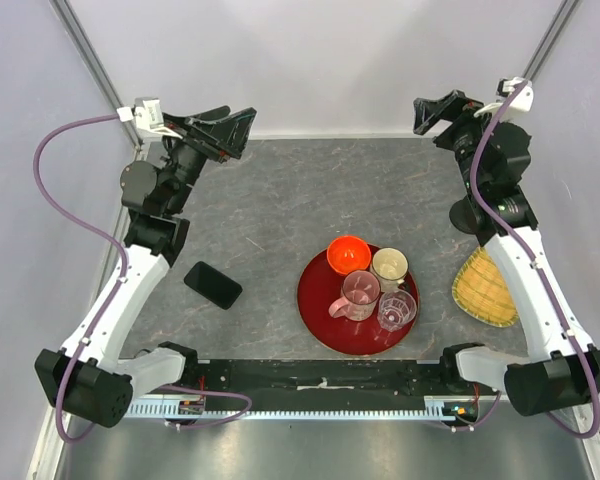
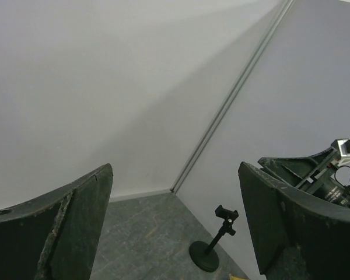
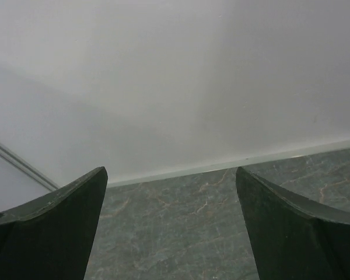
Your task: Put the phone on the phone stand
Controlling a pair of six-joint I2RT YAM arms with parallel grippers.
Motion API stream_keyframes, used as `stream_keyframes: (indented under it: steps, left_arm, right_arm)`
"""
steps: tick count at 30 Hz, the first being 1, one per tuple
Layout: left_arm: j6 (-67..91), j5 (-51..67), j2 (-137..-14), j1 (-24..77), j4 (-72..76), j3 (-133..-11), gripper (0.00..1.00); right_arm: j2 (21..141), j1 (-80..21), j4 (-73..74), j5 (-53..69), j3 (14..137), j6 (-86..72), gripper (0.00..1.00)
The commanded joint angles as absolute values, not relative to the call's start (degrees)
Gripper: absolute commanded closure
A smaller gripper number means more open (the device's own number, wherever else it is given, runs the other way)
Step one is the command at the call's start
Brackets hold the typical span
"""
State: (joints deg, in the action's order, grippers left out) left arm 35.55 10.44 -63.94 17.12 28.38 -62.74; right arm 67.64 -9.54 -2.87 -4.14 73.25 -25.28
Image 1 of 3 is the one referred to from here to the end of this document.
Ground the slotted cable duct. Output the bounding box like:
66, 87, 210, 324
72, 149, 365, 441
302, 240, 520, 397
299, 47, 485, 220
124, 395, 478, 422

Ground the purple cable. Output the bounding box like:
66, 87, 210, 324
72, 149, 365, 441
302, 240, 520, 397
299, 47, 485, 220
429, 82, 600, 440
32, 113, 253, 445

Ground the black smartphone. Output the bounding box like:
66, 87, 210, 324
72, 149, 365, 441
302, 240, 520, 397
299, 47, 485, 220
183, 261, 243, 310

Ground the pink patterned mug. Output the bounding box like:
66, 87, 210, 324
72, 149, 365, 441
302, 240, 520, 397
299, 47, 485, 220
328, 270, 381, 322

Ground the clear glass tumbler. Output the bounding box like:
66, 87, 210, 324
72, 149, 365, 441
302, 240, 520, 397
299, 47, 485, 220
377, 290, 418, 332

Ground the woven bamboo basket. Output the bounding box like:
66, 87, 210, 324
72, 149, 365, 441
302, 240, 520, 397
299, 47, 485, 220
451, 247, 519, 328

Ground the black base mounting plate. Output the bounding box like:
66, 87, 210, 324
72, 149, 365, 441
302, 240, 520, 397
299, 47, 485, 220
178, 359, 461, 408

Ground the left aluminium frame post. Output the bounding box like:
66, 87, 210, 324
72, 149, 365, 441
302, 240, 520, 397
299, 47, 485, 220
48, 0, 144, 151

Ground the orange bowl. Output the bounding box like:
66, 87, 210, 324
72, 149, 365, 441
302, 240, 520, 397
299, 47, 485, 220
326, 235, 372, 275

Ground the black phone stand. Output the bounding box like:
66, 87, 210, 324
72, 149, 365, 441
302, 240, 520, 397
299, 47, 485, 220
449, 196, 481, 235

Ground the cream ceramic mug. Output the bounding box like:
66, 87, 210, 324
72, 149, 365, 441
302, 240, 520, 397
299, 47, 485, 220
370, 248, 409, 293

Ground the aluminium frame post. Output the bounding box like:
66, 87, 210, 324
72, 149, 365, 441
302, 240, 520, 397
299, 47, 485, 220
523, 0, 581, 82
48, 0, 144, 151

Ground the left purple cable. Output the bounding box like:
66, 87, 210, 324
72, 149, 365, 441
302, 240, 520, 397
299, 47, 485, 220
32, 113, 253, 445

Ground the right aluminium frame post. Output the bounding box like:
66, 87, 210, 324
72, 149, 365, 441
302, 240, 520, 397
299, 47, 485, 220
523, 0, 581, 82

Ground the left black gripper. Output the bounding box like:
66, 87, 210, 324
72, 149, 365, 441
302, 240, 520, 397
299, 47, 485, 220
163, 105, 257, 214

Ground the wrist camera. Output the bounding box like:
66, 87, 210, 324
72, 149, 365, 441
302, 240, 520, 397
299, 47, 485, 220
116, 97, 169, 135
473, 77, 534, 122

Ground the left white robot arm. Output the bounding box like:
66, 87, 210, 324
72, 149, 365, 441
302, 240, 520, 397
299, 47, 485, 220
34, 98, 257, 441

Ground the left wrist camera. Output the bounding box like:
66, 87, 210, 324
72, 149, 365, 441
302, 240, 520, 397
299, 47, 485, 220
116, 97, 169, 135

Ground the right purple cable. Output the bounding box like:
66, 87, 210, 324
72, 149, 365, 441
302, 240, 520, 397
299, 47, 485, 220
429, 82, 600, 440

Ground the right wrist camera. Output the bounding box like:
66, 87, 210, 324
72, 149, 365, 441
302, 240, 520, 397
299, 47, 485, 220
473, 77, 534, 122

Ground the round red tray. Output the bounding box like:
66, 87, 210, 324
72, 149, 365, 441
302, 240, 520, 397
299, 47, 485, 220
297, 249, 420, 356

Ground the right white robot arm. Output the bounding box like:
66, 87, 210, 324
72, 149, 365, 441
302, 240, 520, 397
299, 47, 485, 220
413, 90, 600, 416

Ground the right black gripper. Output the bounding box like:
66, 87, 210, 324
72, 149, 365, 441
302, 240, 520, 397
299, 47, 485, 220
415, 89, 515, 193

